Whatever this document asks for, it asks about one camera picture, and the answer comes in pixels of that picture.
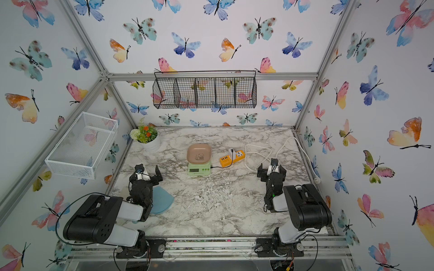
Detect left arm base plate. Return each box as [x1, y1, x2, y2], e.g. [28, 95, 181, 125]
[115, 238, 167, 259]

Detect orange power strip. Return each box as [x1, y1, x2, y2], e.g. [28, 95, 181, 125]
[219, 150, 246, 168]

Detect green electronic kitchen scale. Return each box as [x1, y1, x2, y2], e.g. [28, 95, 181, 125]
[188, 161, 211, 176]

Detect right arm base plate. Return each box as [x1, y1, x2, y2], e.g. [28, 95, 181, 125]
[253, 236, 304, 257]

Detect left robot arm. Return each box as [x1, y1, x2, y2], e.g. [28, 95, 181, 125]
[63, 164, 163, 247]

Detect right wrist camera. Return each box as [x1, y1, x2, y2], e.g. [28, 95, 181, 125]
[267, 165, 280, 176]

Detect black usb cable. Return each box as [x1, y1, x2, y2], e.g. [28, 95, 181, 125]
[210, 148, 235, 169]

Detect white mesh wall basket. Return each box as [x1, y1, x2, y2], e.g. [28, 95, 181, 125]
[45, 112, 118, 180]

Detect pink bowl on scale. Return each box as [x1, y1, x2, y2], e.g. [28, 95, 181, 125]
[186, 143, 212, 164]

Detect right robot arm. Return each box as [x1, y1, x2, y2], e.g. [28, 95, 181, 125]
[257, 158, 332, 245]

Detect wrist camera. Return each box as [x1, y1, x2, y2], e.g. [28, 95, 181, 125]
[136, 173, 150, 181]
[267, 165, 280, 176]

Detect white power strip cord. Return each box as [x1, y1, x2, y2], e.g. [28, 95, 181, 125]
[243, 136, 321, 185]

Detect black wire wall basket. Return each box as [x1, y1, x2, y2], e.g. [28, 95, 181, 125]
[151, 70, 257, 109]

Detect potted plant white pot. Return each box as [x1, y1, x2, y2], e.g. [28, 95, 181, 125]
[130, 117, 160, 153]

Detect aluminium front rail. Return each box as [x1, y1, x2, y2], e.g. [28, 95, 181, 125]
[67, 236, 353, 262]

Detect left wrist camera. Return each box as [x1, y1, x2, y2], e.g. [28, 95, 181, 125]
[136, 173, 150, 181]

